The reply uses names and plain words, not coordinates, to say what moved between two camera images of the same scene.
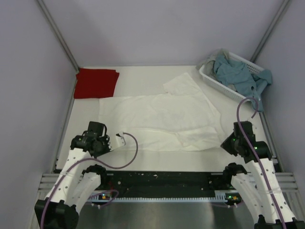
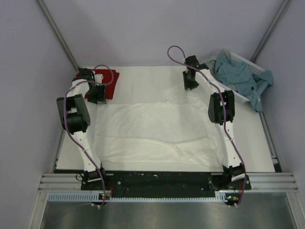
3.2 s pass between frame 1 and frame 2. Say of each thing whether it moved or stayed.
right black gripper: moved
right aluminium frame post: stayed
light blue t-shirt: stayed
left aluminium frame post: stayed
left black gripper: moved
